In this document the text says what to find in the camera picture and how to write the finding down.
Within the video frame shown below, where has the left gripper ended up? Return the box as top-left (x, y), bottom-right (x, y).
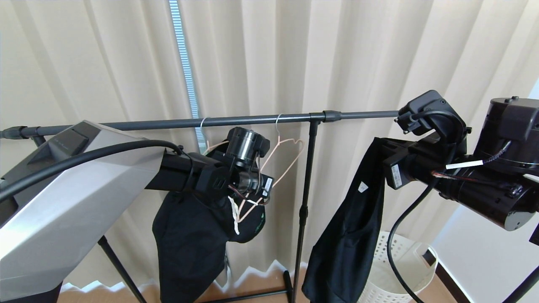
top-left (229, 168), bottom-right (274, 198)

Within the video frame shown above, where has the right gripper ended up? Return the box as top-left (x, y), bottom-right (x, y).
top-left (383, 139), bottom-right (532, 231)

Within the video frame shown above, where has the pink clothes hanger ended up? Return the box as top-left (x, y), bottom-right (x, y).
top-left (238, 114), bottom-right (305, 223)
top-left (200, 117), bottom-right (231, 155)

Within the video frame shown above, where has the black garment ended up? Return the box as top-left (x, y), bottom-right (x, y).
top-left (152, 139), bottom-right (267, 303)
top-left (302, 137), bottom-right (387, 303)

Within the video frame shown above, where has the black clothes rack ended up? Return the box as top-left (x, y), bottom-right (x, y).
top-left (0, 110), bottom-right (400, 303)

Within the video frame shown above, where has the white laundry basket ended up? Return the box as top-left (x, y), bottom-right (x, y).
top-left (358, 231), bottom-right (438, 303)

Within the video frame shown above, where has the beige curtain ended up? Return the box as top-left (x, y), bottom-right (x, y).
top-left (0, 0), bottom-right (539, 291)

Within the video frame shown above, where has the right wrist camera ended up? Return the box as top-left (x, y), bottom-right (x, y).
top-left (395, 90), bottom-right (470, 146)

